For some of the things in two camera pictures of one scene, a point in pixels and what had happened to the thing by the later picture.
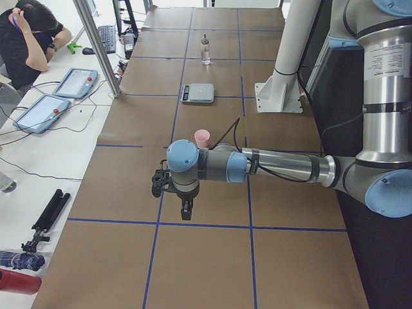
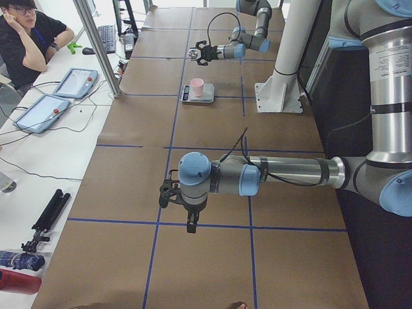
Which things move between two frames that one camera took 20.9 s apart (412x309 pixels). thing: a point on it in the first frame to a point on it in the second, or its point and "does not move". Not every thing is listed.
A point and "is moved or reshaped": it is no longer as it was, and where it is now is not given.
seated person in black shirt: x=29 y=37 does not move
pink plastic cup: x=202 y=137 to x=197 y=83
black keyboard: x=107 y=35 does not move
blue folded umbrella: x=21 y=261 does not move
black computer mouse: x=87 y=51 does not move
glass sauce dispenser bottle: x=205 y=51 is moved or reshaped
